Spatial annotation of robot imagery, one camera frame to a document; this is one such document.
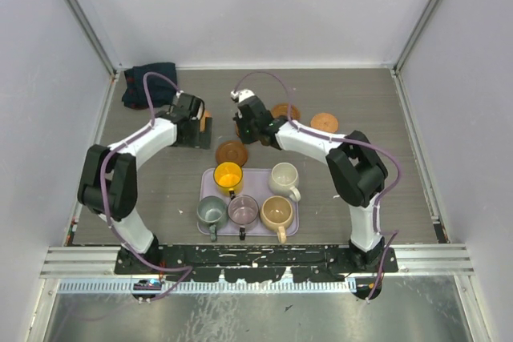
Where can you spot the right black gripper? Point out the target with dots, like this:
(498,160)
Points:
(245,138)

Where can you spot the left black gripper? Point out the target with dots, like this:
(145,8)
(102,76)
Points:
(200,139)

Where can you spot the woven rattan coaster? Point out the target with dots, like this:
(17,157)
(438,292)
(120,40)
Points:
(203,120)
(324,122)

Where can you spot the white ceramic mug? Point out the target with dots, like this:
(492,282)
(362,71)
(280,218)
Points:
(284,180)

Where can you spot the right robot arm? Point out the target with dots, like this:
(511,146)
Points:
(357,171)

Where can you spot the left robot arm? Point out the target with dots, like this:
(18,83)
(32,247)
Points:
(108,185)

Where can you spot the dark blue folded cloth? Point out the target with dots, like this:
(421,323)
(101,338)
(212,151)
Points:
(162,93)

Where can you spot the yellow glass mug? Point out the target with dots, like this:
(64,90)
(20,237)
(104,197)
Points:
(229,179)

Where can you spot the purple glass mug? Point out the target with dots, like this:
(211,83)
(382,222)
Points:
(243,211)

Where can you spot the beige ceramic mug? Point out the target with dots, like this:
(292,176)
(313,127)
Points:
(277,215)

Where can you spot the grey-green ceramic mug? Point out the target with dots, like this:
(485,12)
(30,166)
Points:
(212,213)

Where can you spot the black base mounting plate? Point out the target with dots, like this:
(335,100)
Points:
(259,263)

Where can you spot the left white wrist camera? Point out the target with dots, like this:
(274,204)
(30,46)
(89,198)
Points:
(199,108)

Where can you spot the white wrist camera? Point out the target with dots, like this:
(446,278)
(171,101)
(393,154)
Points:
(199,108)
(241,95)

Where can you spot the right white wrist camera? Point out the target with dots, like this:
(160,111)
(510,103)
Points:
(241,95)

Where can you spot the slotted cable duct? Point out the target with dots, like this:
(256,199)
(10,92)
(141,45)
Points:
(153,286)

